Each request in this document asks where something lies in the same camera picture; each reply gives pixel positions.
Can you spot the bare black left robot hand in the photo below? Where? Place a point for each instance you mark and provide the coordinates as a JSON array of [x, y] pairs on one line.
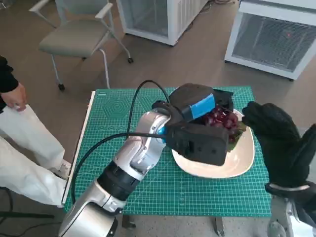
[[192, 98]]

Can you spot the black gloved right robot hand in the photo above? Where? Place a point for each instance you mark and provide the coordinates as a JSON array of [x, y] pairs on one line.
[[276, 135]]

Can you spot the red toy grape bunch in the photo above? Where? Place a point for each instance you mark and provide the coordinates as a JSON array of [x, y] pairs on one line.
[[222, 119]]

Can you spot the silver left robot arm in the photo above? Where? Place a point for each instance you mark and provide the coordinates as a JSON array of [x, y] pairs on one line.
[[138, 153]]

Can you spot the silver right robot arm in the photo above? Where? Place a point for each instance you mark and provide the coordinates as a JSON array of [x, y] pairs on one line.
[[286, 214]]

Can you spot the white square plate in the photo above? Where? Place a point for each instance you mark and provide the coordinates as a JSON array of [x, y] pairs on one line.
[[238, 163]]

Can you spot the white mesh cabinet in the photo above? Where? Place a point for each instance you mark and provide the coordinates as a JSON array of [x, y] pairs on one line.
[[269, 42], [168, 22]]

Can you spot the green cutting mat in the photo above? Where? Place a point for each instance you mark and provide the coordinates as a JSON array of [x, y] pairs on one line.
[[185, 195]]

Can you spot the grey chair with castors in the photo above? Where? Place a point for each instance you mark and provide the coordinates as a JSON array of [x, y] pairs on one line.
[[71, 37]]

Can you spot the person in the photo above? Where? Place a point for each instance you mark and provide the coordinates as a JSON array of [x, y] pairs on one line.
[[27, 140]]

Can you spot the person's hand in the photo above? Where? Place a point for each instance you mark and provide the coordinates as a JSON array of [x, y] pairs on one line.
[[16, 97]]

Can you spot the black flat floor bar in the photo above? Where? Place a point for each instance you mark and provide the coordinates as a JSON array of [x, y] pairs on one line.
[[24, 214]]

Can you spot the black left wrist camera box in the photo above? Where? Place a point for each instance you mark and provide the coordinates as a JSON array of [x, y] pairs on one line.
[[200, 143]]

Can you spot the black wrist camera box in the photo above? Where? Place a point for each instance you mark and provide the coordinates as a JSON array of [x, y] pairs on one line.
[[200, 143], [308, 202]]

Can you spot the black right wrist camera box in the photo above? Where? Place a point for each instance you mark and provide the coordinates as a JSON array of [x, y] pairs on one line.
[[308, 202]]

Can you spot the grey metal table bracket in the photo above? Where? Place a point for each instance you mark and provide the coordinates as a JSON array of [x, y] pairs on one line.
[[128, 222], [219, 227]]

